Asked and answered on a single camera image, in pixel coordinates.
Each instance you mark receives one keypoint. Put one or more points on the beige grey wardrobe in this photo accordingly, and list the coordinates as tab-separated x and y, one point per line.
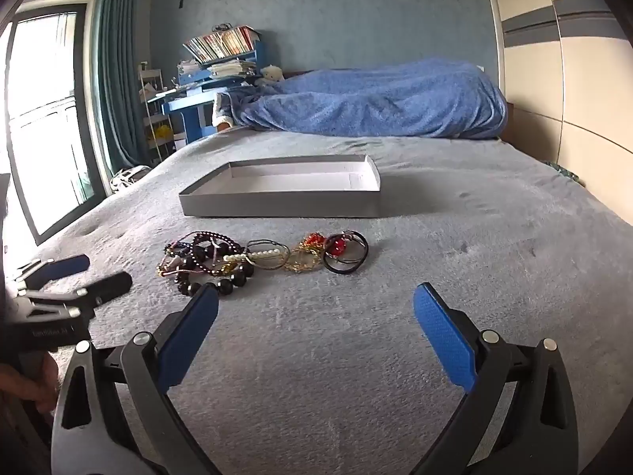
544	84

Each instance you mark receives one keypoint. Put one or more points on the blue blanket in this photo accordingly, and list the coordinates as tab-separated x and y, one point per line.
371	99

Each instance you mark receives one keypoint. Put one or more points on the person's left hand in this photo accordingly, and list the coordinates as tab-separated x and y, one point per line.
34	381

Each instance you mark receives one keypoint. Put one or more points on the blue desk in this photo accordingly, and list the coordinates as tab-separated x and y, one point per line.
190	118

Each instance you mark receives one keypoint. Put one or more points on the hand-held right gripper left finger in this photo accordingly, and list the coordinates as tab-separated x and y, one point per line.
190	336

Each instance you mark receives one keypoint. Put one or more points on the grey cardboard box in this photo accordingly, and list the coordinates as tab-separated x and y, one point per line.
277	205

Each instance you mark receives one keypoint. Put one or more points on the white shelf rack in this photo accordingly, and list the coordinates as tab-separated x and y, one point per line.
148	109

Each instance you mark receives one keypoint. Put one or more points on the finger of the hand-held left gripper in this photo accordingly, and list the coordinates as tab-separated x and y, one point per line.
67	266
111	284

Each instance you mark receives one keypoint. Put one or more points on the white plush toy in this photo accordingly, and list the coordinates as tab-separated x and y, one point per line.
271	75

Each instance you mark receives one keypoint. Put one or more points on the glass balcony door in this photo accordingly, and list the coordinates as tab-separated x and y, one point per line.
44	109

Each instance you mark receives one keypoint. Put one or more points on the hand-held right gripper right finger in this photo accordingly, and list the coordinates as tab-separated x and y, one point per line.
445	336

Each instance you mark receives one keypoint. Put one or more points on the green patterned cloth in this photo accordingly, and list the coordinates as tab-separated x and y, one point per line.
561	172

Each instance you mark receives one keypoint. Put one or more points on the row of books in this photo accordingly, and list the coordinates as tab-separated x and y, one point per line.
222	44

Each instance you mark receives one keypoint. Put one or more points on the yellow item on rack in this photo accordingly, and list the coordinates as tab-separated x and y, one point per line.
163	132

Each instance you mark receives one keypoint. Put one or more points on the teal curtain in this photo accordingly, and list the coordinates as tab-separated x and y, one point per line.
118	84

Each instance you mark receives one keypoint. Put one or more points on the grey bed cover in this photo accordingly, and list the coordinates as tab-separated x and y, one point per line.
316	381

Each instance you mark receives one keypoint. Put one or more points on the silver bangle with charms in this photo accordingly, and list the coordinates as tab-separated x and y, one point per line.
341	269

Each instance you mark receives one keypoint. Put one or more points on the stack of papers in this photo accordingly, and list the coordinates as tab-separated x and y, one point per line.
232	68

